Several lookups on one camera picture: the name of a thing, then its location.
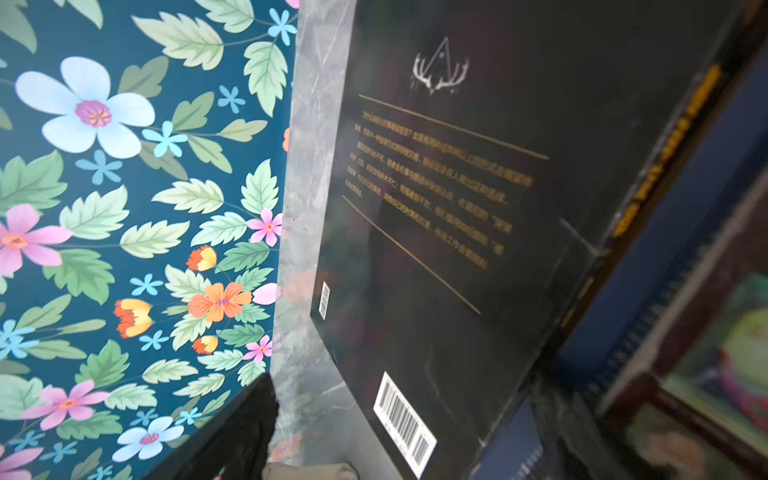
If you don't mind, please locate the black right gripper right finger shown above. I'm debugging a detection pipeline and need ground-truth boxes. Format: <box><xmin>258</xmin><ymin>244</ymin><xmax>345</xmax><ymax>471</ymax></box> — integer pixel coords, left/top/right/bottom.
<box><xmin>530</xmin><ymin>374</ymin><xmax>618</xmax><ymax>479</ymax></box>

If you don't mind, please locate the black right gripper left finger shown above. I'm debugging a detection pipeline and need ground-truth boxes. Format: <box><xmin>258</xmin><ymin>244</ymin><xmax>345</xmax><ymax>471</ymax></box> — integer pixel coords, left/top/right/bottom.
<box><xmin>145</xmin><ymin>374</ymin><xmax>279</xmax><ymax>480</ymax></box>

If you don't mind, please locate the maroon grid cover book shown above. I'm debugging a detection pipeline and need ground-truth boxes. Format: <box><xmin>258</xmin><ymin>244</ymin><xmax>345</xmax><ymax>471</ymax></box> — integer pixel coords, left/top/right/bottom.
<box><xmin>600</xmin><ymin>176</ymin><xmax>767</xmax><ymax>479</ymax></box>

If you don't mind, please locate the black book gold title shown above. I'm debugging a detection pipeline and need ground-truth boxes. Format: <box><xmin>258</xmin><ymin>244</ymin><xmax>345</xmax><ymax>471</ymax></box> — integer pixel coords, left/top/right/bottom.
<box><xmin>557</xmin><ymin>1</ymin><xmax>767</xmax><ymax>338</ymax></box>

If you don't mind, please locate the blue Little Prince book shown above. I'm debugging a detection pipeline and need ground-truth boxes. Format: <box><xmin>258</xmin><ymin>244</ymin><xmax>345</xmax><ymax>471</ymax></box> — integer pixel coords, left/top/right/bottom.
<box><xmin>473</xmin><ymin>49</ymin><xmax>767</xmax><ymax>479</ymax></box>

